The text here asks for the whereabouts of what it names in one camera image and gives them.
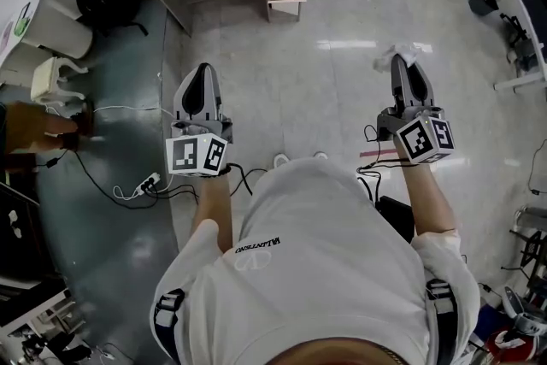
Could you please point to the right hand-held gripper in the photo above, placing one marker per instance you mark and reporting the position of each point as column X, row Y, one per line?
column 423, row 141

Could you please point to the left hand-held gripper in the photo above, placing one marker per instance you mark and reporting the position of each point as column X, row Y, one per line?
column 184, row 154

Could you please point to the white plastic bag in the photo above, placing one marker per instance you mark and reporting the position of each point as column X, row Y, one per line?
column 406, row 51

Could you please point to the person's right forearm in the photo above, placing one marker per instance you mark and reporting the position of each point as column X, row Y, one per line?
column 427, row 196

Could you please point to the person's left forearm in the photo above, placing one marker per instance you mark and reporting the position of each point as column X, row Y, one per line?
column 211, row 201

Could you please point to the white power strip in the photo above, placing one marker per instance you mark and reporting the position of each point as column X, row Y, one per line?
column 147, row 184

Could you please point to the person's left white shoe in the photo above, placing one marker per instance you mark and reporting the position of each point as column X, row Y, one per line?
column 282, row 160

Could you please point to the person's white shoe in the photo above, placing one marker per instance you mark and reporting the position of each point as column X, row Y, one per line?
column 320, row 155
column 282, row 160

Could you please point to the grey bin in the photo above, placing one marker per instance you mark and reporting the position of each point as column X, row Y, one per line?
column 483, row 3

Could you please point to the person's right white shoe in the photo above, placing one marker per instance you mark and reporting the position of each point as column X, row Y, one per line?
column 320, row 155

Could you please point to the black office chair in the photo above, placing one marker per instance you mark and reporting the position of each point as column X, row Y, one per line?
column 517, row 32

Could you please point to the black hip pouch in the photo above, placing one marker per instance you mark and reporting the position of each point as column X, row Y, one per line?
column 395, row 218

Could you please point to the black backpack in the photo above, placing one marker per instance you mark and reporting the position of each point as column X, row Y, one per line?
column 104, row 4

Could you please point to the white office desk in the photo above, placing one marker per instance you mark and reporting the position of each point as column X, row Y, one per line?
column 523, row 8

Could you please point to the white stool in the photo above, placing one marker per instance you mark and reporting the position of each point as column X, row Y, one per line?
column 45, row 79

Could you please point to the beige waste bin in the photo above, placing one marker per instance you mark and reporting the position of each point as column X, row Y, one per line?
column 60, row 30

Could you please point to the round white table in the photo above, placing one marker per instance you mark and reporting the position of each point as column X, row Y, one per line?
column 17, row 25

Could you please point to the black metal stand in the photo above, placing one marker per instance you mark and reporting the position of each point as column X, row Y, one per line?
column 532, row 245

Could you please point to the person's white t-shirt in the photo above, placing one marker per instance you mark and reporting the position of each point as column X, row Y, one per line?
column 316, row 269

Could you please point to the black cabinet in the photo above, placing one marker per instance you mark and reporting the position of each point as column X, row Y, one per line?
column 21, row 235

